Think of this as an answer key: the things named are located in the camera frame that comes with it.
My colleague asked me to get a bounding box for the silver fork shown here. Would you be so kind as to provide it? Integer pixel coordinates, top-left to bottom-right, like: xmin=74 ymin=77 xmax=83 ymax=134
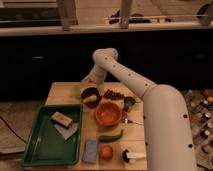
xmin=124 ymin=118 xmax=144 ymax=125

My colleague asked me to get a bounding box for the small dark metal cup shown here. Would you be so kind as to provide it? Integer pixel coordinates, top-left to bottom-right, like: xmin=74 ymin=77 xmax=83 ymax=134
xmin=123 ymin=96 xmax=136 ymax=112

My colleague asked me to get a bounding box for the orange bowl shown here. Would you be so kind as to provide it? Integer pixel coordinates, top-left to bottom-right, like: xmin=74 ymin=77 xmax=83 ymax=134
xmin=94 ymin=102 xmax=122 ymax=127

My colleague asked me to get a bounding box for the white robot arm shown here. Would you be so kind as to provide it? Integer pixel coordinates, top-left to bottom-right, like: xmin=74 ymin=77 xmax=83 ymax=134
xmin=85 ymin=48 xmax=197 ymax=171

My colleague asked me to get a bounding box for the dark red grapes bunch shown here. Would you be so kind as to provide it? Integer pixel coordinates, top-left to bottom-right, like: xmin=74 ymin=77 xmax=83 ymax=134
xmin=104 ymin=89 xmax=124 ymax=100

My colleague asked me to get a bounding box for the green plastic tray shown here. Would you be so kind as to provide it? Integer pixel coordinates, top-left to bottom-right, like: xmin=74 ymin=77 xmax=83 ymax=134
xmin=22 ymin=104 xmax=83 ymax=167

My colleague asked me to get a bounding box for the tan wooden block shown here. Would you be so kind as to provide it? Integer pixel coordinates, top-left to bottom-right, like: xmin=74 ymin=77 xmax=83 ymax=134
xmin=51 ymin=112 xmax=72 ymax=128

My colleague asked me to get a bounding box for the purple bowl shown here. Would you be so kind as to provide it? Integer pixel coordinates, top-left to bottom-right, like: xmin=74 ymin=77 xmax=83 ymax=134
xmin=81 ymin=87 xmax=101 ymax=108

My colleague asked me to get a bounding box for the grey cloth in tray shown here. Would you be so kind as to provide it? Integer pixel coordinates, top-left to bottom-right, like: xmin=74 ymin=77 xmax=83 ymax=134
xmin=54 ymin=123 xmax=79 ymax=140

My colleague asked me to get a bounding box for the grey blue sponge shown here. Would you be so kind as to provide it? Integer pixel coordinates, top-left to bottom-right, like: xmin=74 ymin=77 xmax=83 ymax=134
xmin=83 ymin=139 xmax=98 ymax=164

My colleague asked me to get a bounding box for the green chili pepper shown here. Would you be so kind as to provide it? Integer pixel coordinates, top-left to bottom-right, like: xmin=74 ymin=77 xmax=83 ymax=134
xmin=98 ymin=129 xmax=124 ymax=142

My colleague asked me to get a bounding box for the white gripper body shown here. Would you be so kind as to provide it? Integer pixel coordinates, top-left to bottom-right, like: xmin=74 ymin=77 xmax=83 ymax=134
xmin=84 ymin=64 xmax=107 ymax=84

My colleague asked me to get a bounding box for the orange fruit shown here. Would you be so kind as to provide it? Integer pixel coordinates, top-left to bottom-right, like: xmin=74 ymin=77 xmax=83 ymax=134
xmin=99 ymin=145 xmax=113 ymax=160

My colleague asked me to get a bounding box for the light green leafy vegetable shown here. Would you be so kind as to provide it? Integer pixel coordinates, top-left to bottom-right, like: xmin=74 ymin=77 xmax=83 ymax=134
xmin=70 ymin=85 xmax=81 ymax=100

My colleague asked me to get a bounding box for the yellow banana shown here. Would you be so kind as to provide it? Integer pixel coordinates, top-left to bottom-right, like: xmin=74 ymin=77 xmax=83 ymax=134
xmin=82 ymin=95 xmax=98 ymax=103

